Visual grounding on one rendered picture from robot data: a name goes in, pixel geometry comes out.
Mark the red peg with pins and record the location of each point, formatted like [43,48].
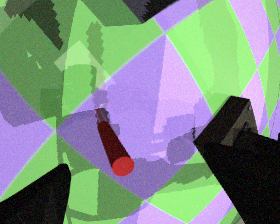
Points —
[122,164]

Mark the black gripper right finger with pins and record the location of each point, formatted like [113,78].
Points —
[251,180]

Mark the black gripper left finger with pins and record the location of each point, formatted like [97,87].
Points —
[41,202]

